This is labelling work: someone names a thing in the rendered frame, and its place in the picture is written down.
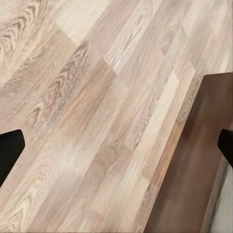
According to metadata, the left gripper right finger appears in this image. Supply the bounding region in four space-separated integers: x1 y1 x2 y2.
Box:
217 129 233 168

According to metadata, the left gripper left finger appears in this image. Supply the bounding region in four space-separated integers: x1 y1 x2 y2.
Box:
0 129 25 187

